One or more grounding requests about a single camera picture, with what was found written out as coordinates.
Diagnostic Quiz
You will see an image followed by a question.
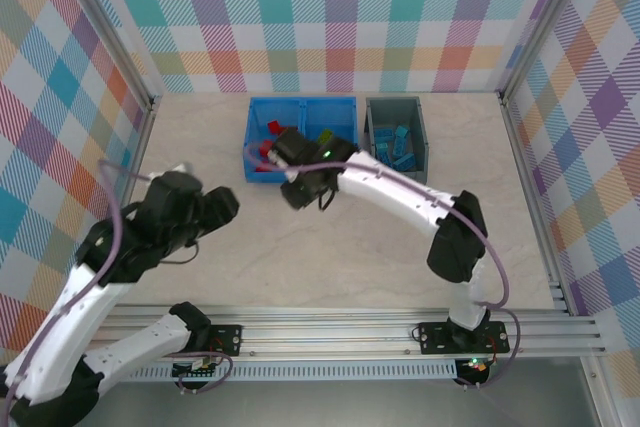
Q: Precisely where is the blue two-compartment plastic bin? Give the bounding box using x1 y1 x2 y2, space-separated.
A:
242 95 360 183

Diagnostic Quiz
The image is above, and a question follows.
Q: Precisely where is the grey plastic bin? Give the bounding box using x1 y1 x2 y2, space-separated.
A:
364 95 430 184

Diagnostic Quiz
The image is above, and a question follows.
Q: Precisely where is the green circuit board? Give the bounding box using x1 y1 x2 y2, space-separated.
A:
172 359 224 379

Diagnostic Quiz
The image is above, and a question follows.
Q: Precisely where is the small lit controller board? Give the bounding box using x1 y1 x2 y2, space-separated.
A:
457 356 490 374

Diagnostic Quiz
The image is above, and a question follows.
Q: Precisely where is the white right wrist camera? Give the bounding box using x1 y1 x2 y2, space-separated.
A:
267 141 287 171

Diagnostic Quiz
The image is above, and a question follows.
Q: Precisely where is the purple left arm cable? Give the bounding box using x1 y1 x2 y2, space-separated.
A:
0 159 235 427

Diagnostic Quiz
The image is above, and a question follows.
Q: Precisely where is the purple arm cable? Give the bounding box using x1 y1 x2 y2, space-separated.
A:
242 142 522 391
0 159 235 427

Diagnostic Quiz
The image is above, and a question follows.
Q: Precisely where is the aluminium side rail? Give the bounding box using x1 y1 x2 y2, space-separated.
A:
87 96 161 323
498 90 576 316

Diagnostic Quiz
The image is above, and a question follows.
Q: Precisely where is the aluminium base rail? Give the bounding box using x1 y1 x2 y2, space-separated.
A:
54 302 609 363

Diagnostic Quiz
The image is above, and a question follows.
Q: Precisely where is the white slotted cable duct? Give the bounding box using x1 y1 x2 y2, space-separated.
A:
78 364 460 383

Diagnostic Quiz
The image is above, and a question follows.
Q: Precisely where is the aluminium frame post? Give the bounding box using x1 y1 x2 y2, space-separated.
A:
55 0 162 113
497 0 596 103

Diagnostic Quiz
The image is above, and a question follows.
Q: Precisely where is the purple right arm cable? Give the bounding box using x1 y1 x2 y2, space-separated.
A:
242 142 522 391

